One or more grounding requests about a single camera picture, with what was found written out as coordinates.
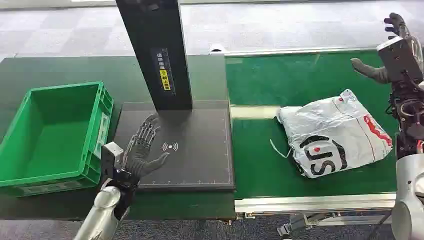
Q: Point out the green plastic crate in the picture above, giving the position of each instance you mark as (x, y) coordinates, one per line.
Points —
(49, 132)

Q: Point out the white label on crate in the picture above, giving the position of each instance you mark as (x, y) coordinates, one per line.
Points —
(102, 134)

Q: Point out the yellow and black warning label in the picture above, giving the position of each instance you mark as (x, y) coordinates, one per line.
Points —
(164, 74)

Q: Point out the white plastic parcel bag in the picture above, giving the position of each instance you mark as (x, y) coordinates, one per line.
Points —
(334, 132)

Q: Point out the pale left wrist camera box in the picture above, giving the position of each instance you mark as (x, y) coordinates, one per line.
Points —
(111, 157)

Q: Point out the silver conveyor frame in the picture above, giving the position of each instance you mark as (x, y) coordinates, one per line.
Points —
(314, 202)

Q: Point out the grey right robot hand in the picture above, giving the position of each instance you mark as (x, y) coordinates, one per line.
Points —
(371, 71)

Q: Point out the pale tape strip on belt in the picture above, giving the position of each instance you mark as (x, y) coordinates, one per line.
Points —
(253, 112)

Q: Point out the dark right wrist camera box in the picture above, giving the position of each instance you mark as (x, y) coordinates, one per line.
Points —
(399, 58)

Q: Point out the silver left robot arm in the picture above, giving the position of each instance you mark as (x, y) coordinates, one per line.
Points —
(101, 212)

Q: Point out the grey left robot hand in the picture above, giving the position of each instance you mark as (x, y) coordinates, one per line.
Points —
(139, 159)

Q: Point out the black scanner stand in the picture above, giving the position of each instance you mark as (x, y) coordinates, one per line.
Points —
(198, 149)

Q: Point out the green conveyor belt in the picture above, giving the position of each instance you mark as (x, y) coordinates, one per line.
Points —
(258, 165)

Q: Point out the grey metal conveyor bracket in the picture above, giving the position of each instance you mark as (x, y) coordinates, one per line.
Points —
(298, 223)

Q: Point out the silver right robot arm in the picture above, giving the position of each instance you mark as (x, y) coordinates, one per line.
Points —
(409, 185)

